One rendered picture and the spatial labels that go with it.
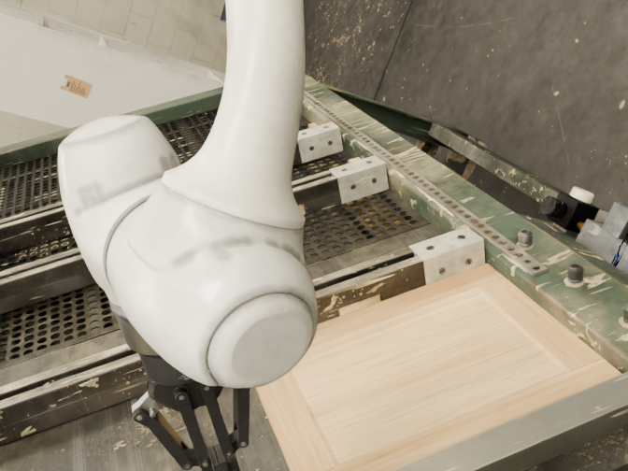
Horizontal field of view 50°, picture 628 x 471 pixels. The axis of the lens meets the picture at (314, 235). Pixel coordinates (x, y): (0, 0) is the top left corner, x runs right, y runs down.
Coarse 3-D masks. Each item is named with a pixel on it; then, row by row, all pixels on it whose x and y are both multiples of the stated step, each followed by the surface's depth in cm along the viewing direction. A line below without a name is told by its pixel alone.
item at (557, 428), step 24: (600, 384) 94; (624, 384) 93; (552, 408) 91; (576, 408) 91; (600, 408) 90; (624, 408) 90; (504, 432) 89; (528, 432) 89; (552, 432) 88; (576, 432) 89; (600, 432) 90; (432, 456) 88; (456, 456) 87; (480, 456) 87; (504, 456) 86; (528, 456) 87; (552, 456) 89
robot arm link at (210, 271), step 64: (256, 0) 45; (256, 64) 44; (256, 128) 44; (192, 192) 43; (256, 192) 43; (128, 256) 46; (192, 256) 41; (256, 256) 41; (192, 320) 40; (256, 320) 39; (256, 384) 42
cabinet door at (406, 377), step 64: (384, 320) 118; (448, 320) 116; (512, 320) 112; (320, 384) 107; (384, 384) 105; (448, 384) 102; (512, 384) 100; (576, 384) 97; (320, 448) 95; (384, 448) 93
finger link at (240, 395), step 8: (240, 392) 70; (248, 392) 70; (240, 400) 70; (248, 400) 70; (240, 408) 70; (248, 408) 71; (240, 416) 71; (248, 416) 71; (240, 424) 71; (248, 424) 72; (240, 432) 72; (248, 432) 72; (240, 440) 72; (248, 440) 73
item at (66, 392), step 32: (384, 256) 126; (416, 256) 124; (448, 256) 124; (480, 256) 127; (320, 288) 122; (352, 288) 120; (384, 288) 122; (416, 288) 125; (320, 320) 121; (128, 352) 115; (32, 384) 111; (64, 384) 109; (96, 384) 111; (128, 384) 113; (0, 416) 108; (32, 416) 110; (64, 416) 112
